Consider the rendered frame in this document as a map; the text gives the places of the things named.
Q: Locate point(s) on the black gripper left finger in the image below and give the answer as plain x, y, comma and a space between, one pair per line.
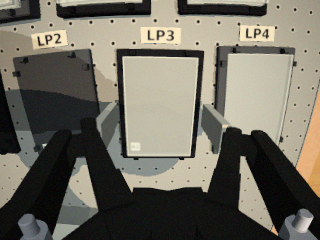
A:
33, 210

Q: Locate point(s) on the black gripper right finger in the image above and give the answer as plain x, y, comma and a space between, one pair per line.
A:
293, 206

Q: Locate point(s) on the white operator button panel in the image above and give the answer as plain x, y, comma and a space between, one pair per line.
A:
71, 218

